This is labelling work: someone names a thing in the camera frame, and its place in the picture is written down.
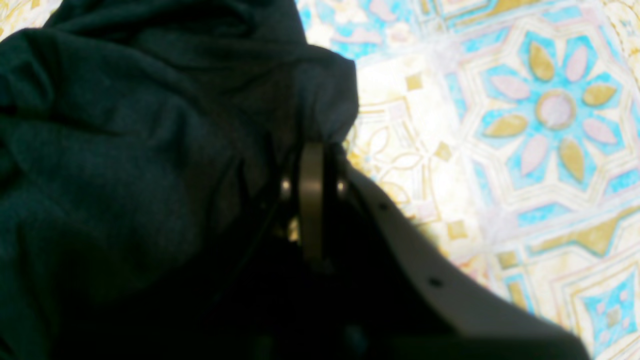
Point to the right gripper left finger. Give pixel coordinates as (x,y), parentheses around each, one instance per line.
(302,189)

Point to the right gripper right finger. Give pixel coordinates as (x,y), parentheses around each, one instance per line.
(410,302)

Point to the black t-shirt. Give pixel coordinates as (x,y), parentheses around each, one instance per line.
(133,132)

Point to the patterned tablecloth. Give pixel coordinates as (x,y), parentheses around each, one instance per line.
(505,131)

